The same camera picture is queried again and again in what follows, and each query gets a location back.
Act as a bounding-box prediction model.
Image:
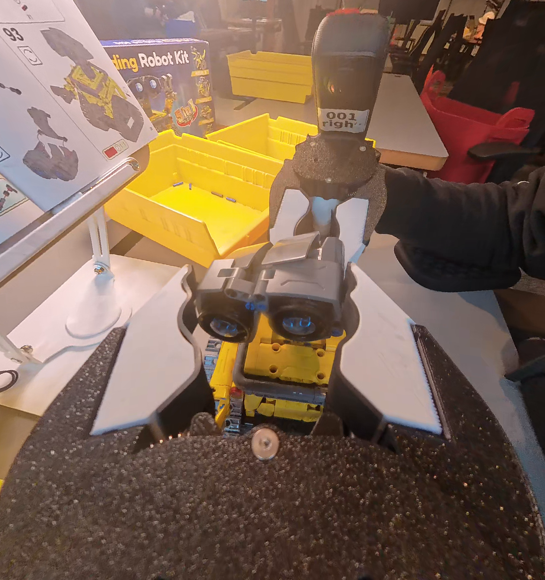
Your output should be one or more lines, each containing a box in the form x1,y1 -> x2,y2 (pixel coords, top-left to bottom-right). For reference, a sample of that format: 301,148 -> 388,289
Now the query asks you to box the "grey toy robot head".
194,231 -> 350,343

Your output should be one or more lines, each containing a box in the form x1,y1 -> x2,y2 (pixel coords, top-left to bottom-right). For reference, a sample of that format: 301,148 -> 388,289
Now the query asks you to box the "building instruction booklet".
0,0 -> 160,256

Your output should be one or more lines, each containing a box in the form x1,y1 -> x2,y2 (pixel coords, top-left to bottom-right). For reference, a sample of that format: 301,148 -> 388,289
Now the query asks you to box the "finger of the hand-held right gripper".
339,195 -> 373,266
271,188 -> 315,250

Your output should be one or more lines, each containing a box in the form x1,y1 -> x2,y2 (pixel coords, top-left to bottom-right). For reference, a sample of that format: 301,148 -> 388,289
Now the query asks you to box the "yellow tracked toy robot body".
203,327 -> 347,427

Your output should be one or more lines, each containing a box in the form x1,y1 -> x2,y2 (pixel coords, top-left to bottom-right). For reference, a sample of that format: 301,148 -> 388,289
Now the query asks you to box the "red plastic crate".
421,68 -> 536,184

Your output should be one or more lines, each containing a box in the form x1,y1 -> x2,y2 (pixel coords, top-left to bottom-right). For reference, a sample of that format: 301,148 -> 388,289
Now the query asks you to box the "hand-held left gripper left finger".
91,263 -> 214,436

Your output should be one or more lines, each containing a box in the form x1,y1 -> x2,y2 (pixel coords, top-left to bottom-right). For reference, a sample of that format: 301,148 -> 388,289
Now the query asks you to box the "white book stand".
0,145 -> 205,422

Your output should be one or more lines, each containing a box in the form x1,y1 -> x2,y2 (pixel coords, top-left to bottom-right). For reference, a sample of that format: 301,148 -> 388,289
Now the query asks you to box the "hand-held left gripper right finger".
330,261 -> 445,436

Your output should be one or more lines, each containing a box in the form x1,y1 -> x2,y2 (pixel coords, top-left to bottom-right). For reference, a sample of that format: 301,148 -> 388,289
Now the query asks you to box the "person's right forearm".
374,162 -> 545,283

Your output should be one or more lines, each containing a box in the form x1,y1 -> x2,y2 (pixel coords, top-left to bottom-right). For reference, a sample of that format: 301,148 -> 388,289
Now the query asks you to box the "robot kit box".
101,38 -> 216,138

